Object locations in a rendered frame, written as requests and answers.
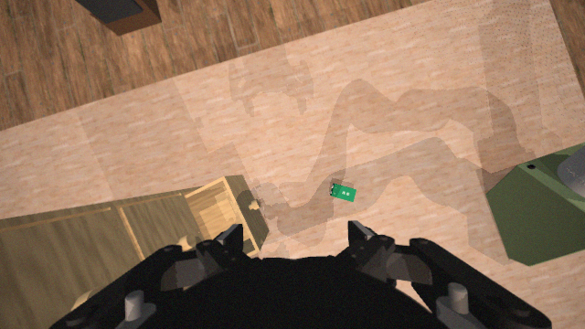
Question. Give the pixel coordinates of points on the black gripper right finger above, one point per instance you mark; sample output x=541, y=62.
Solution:
x=462, y=296

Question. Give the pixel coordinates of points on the green nine-volt battery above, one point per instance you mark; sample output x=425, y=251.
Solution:
x=343, y=192

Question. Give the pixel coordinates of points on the light wooden chest of drawers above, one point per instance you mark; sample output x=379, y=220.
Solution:
x=8, y=224

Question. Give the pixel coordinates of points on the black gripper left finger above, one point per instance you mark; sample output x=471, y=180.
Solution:
x=128, y=301

